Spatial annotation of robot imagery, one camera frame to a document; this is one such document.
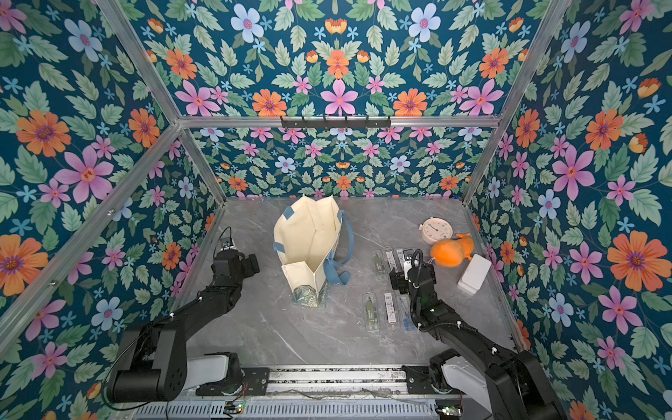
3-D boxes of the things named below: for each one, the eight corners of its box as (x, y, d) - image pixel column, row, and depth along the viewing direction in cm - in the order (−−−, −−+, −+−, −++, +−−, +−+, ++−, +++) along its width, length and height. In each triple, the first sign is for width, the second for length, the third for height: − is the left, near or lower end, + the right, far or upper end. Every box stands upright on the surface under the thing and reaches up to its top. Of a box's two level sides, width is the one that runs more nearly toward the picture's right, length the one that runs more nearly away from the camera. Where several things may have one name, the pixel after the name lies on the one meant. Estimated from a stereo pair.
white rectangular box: (455, 287, 95) (460, 280, 90) (470, 259, 102) (475, 252, 98) (473, 297, 92) (479, 291, 88) (487, 269, 99) (493, 261, 95)
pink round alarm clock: (427, 246, 105) (428, 241, 103) (414, 225, 112) (415, 220, 110) (454, 238, 108) (456, 233, 105) (440, 218, 115) (442, 213, 112)
